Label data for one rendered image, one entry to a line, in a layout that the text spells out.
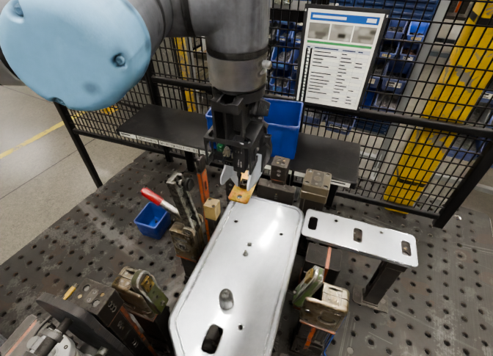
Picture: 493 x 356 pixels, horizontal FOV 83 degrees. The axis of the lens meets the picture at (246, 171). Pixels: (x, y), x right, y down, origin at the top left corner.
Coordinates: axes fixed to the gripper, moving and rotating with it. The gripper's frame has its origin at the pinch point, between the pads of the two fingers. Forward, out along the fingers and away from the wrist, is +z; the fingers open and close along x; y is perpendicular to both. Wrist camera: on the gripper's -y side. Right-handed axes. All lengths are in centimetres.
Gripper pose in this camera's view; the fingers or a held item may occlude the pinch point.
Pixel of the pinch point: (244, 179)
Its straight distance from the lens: 52.0
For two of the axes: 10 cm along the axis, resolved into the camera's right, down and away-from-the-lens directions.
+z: 0.0, 7.3, 6.8
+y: -3.2, 6.5, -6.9
